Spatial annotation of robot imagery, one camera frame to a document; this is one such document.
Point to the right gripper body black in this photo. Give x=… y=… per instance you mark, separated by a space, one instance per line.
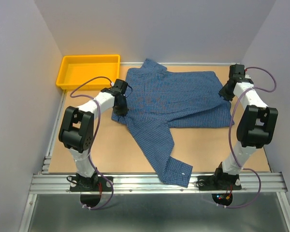
x=226 y=93

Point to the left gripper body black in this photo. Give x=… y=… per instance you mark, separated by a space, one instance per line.
x=122 y=108

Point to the blue plaid long sleeve shirt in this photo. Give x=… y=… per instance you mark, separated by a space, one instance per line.
x=161 y=100

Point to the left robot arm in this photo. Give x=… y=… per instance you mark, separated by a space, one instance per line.
x=79 y=129

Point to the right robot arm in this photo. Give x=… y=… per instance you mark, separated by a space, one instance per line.
x=255 y=129

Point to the yellow plastic bin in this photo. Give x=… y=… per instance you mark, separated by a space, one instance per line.
x=77 y=69

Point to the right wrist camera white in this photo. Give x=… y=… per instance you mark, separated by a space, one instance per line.
x=247 y=76

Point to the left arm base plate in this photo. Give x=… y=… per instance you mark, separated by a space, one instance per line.
x=94 y=184

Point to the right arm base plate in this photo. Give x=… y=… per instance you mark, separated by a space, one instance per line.
x=213 y=182

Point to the aluminium mounting rail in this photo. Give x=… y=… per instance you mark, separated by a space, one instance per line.
x=145 y=183

